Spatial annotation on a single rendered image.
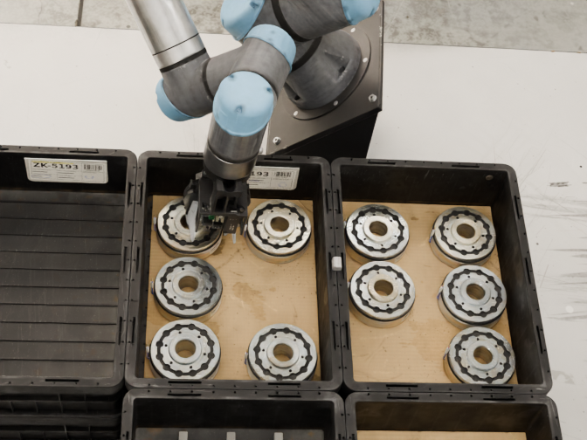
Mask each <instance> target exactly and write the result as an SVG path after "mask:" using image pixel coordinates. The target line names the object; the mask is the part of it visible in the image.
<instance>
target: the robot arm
mask: <svg viewBox="0 0 587 440"><path fill-rule="evenodd" d="M125 1H126V3H127V5H128V8H129V9H130V11H131V13H132V15H133V17H134V19H135V21H136V23H137V25H138V27H139V29H140V32H141V34H142V36H143V38H144V40H145V42H146V44H147V46H148V48H149V50H150V52H151V54H152V56H153V58H154V60H155V62H156V64H157V66H158V68H159V71H160V73H161V75H162V78H160V80H159V81H158V83H157V85H156V88H155V93H156V96H157V100H156V101H157V104H158V106H159V108H160V109H161V111H162V112H163V114H164V115H165V116H167V117H168V118H169V119H171V120H174V121H179V122H181V121H186V120H192V119H199V118H203V117H204V116H206V115H207V114H209V113H212V116H211V123H210V127H209V132H208V134H207V138H206V142H205V147H204V169H203V170H202V172H200V173H197V174H196V180H190V184H189V185H188V186H187V187H186V188H185V190H184V192H183V202H184V205H185V216H186V221H187V225H188V228H189V229H190V240H191V241H192V242H193V241H194V239H195V236H196V232H197V230H198V225H199V222H200V220H201V215H202V222H201V223H202V224H203V226H212V229H220V230H221V229H222V227H223V236H226V235H227V234H229V233H230V234H232V240H233V243H234V244H235V243H236V230H237V227H239V226H240V235H242V234H243V231H244V228H245V223H246V220H247V217H248V211H247V207H248V206H249V205H250V203H251V197H250V190H249V189H250V186H249V183H247V180H248V179H249V178H250V176H251V175H252V171H253V169H254V167H255V164H256V161H257V157H258V154H263V150H264V149H263V148H262V147H261V144H262V141H263V138H264V135H265V131H266V127H267V124H268V122H269V120H270V118H271V116H272V113H273V109H274V108H275V106H276V103H277V100H278V98H279V96H280V92H281V90H282V87H283V89H284V91H285V93H286V95H287V97H288V98H289V99H290V100H291V101H292V102H293V103H294V104H295V105H296V106H297V107H299V108H302V109H315V108H318V107H322V106H324V105H326V104H328V103H329V102H330V101H332V100H334V99H335V98H336V97H337V96H338V95H340V94H341V93H342V92H343V91H344V89H345V88H346V87H347V86H348V85H349V83H350V82H351V80H352V79H353V78H354V76H355V74H356V71H357V68H358V66H359V63H360V59H361V49H360V45H359V44H358V42H357V41H356V40H355V39H354V38H353V37H352V36H351V35H350V34H348V33H347V32H346V31H343V30H340V29H342V28H344V27H347V26H350V25H356V24H358V23H359V22H360V21H363V20H364V19H366V18H369V17H371V16H372V15H373V14H374V13H375V12H376V10H377V8H378V6H379V3H380V0H224V2H223V4H222V8H221V13H220V19H221V23H222V25H223V26H224V28H225V29H226V30H227V31H228V32H229V33H230V34H231V35H232V37H233V39H234V40H236V41H239V43H240V44H242V45H241V46H240V47H238V48H236V49H233V50H230V51H228V52H225V53H222V54H219V55H217V56H215V57H212V58H210V56H209V54H208V52H207V50H206V48H205V46H204V43H203V40H202V39H201V37H200V35H199V33H198V31H197V28H196V26H195V24H194V22H193V20H192V18H191V16H190V14H189V12H188V9H187V7H186V5H185V3H184V1H183V0H125ZM243 219H244V222H243Z"/></svg>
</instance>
